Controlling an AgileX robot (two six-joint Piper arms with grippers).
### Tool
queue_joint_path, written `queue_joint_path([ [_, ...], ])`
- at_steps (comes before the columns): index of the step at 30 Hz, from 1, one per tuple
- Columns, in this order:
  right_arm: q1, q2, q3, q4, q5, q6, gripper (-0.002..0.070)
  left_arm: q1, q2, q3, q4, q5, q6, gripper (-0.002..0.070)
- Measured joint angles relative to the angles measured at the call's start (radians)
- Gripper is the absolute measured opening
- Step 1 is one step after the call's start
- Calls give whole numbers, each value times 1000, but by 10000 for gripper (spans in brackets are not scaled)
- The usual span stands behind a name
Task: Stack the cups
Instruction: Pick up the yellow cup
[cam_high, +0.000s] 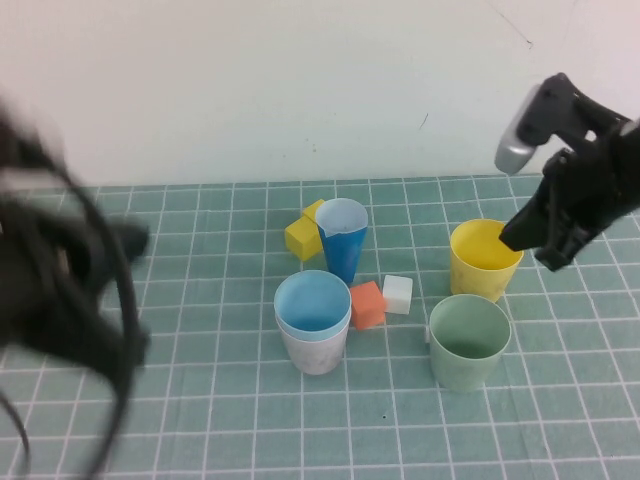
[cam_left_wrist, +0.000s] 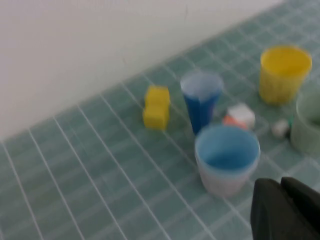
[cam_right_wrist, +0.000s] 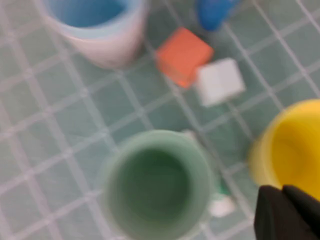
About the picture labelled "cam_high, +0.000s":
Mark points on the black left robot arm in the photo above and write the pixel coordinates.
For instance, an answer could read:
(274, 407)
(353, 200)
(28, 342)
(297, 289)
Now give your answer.
(25, 160)

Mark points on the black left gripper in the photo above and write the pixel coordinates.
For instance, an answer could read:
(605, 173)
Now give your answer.
(55, 280)

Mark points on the large yellow block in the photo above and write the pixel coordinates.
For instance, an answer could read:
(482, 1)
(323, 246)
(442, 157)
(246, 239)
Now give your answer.
(300, 237)

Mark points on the white block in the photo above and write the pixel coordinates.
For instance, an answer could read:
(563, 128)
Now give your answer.
(397, 295)

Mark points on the yellow plastic cup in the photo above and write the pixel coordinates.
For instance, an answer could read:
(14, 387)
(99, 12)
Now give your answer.
(480, 282)

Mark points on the white marbled plastic cup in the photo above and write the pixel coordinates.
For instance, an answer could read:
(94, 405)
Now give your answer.
(315, 357)

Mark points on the pale green plastic cup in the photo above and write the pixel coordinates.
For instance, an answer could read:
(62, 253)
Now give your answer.
(462, 367)

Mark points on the light blue plastic cup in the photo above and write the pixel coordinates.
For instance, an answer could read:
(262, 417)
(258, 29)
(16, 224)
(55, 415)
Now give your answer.
(312, 300)

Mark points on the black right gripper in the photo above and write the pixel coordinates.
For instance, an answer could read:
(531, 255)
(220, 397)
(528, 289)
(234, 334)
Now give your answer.
(590, 185)

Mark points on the green checkered tablecloth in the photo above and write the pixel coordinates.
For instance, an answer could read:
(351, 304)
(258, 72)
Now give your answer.
(250, 415)

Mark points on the small yellow block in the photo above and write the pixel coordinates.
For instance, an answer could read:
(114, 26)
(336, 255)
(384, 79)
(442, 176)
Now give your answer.
(312, 209)

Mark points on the dark blue paper cone cup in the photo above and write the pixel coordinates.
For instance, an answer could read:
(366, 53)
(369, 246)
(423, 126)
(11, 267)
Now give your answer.
(340, 252)

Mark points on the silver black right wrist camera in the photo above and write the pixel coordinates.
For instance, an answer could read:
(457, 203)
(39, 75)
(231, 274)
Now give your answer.
(542, 115)

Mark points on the orange block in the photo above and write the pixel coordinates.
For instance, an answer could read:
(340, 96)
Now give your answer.
(367, 305)

